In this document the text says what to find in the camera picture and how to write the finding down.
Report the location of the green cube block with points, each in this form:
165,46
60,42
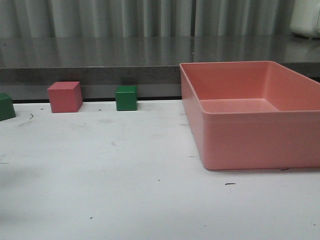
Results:
126,98

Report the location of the green block at left edge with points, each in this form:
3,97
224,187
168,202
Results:
7,110

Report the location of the pink plastic bin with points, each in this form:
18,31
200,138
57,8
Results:
252,115

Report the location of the dark grey counter shelf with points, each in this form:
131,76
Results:
28,66

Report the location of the pink cube block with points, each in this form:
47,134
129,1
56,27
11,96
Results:
65,97

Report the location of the white appliance in background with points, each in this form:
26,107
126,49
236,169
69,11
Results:
305,19

